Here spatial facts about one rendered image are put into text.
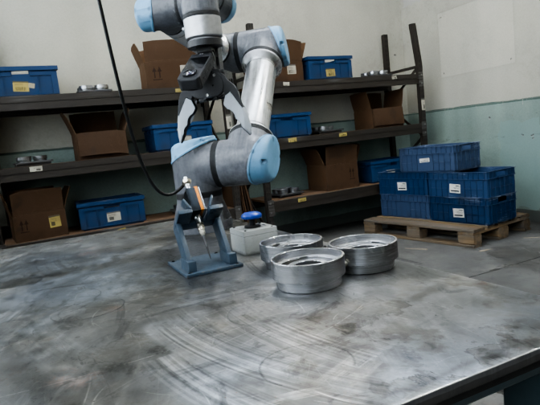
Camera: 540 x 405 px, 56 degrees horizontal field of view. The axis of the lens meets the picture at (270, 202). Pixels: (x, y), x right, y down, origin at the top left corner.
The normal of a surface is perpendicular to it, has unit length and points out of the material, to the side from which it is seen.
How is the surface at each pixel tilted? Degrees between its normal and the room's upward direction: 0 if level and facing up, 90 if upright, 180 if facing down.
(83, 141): 82
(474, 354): 0
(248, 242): 90
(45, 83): 90
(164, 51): 91
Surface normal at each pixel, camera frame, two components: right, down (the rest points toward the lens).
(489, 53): -0.90, 0.15
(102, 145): 0.43, -0.06
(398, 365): -0.11, -0.99
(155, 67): 0.32, 0.14
